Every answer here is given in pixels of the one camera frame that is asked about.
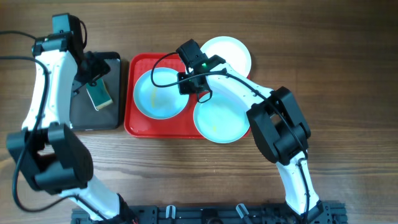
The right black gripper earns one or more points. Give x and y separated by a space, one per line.
184 88

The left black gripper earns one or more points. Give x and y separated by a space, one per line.
99 67

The green yellow sponge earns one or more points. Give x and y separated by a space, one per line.
99 94

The light blue plate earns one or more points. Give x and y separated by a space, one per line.
219 119
155 102

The light blue plate front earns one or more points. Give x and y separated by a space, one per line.
219 119

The white plate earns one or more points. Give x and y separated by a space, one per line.
232 50

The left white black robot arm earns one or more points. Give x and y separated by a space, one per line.
46 151

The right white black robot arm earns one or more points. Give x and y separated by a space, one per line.
278 126

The black water tray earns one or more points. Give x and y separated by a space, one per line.
83 115

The red plastic tray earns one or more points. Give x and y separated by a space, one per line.
140 126

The black mounting rail base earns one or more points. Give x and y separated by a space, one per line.
323 212

